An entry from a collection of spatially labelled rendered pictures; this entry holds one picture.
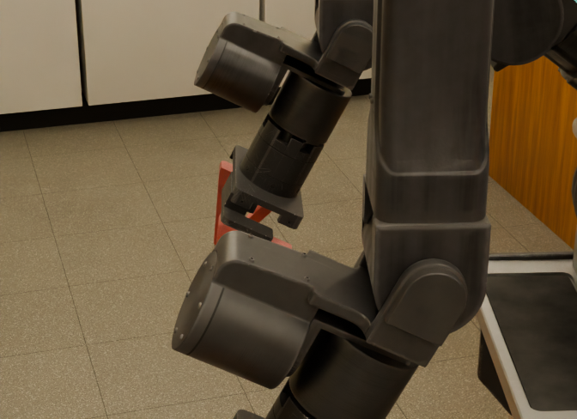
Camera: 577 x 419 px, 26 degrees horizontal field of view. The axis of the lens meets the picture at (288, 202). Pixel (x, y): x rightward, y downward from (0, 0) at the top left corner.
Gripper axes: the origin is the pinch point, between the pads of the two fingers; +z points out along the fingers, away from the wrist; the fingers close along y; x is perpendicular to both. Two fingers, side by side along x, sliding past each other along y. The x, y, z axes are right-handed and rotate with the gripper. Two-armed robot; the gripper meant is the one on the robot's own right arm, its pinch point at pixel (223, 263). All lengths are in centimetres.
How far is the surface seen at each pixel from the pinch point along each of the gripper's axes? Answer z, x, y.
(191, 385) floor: 93, 36, -136
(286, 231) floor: 82, 58, -214
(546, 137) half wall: 27, 111, -219
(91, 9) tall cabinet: 73, -15, -299
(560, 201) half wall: 39, 120, -208
